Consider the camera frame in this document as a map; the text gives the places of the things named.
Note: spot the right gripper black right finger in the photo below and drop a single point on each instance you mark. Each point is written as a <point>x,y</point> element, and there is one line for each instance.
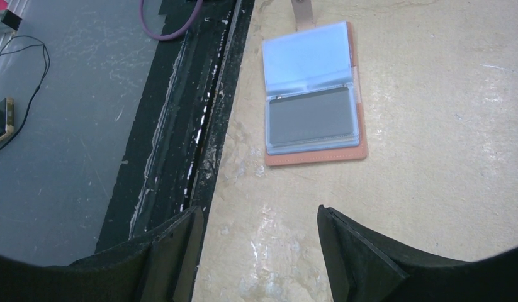
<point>364,265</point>

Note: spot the pink card holder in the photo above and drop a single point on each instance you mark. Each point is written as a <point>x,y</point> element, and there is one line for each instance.
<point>314,111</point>

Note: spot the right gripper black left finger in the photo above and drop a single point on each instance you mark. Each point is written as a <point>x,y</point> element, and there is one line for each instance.
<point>159,265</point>

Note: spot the phone with gold case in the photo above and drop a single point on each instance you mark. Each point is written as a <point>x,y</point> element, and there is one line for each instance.
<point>6,118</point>

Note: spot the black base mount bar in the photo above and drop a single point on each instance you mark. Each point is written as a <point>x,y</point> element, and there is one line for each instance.
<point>179,124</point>

